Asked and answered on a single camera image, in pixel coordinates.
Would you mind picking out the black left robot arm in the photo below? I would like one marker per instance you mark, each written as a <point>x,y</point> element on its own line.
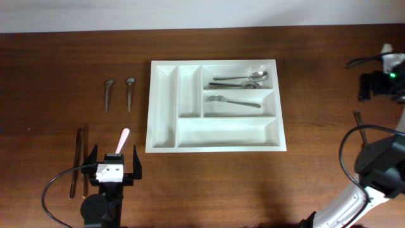
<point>104,209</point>

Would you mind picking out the steel tablespoon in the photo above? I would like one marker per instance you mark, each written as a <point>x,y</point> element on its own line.
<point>255,77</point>

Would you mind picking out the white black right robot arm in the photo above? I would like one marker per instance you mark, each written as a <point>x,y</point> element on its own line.
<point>379,176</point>

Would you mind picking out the steel table knife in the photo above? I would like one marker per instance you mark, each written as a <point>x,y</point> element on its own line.
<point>84,156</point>
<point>76,163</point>

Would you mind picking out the small steel teaspoon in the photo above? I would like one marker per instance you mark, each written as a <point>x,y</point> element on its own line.
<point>130,83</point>
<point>108,85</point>

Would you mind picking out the small steel teaspoon right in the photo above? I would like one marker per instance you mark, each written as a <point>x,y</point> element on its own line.
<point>130,83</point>

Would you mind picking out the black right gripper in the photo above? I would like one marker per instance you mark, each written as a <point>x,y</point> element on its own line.
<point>378,87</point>

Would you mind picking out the steel table knife left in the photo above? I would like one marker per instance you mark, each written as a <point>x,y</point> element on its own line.
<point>76,163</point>

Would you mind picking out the white plastic cutlery tray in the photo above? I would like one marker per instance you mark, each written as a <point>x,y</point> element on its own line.
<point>180,121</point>

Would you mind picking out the pink handled utensil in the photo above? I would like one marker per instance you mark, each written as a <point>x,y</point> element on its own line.
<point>123,137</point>

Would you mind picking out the steel table knife right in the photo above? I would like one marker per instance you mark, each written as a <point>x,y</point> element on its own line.
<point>84,156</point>

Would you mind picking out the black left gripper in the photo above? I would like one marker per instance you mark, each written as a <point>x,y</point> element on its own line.
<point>129,178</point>

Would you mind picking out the small steel teaspoon left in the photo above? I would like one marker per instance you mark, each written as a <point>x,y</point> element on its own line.
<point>108,85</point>

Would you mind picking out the steel spoon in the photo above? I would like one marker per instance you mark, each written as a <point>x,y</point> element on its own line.
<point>243,85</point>

